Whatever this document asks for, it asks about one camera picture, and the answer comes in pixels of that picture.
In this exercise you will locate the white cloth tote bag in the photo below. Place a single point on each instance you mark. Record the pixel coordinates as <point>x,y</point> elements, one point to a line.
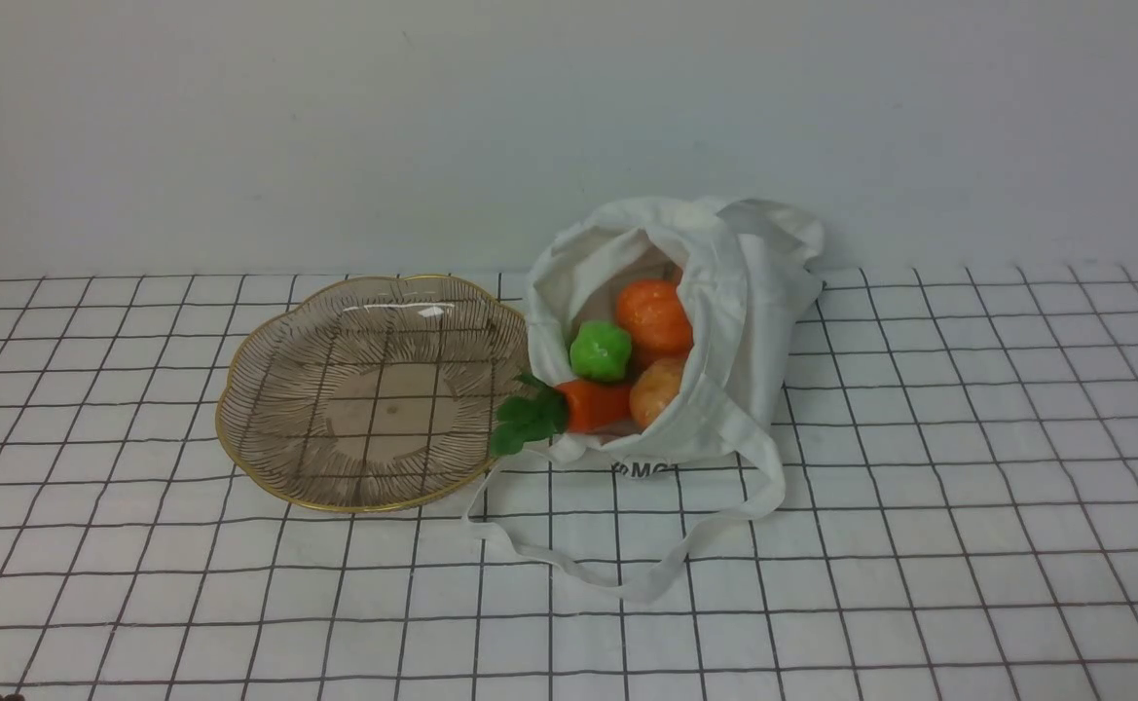
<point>745,282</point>

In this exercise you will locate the yellow-orange toy potato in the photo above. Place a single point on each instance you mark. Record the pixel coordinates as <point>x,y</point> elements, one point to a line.
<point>655,389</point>

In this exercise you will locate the orange toy tomato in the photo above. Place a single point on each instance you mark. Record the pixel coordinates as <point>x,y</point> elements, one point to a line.
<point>650,311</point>

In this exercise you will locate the white checkered tablecloth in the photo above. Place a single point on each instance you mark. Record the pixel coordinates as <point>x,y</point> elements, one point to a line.
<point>961,520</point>

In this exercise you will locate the green toy pepper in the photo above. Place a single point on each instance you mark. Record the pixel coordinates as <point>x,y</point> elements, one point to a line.
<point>600,352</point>

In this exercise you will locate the gold-rimmed glass plate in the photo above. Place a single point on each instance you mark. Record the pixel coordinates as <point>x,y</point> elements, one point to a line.
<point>375,394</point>

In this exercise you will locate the orange toy carrot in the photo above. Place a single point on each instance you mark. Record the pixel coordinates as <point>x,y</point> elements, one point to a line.
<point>540,412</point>

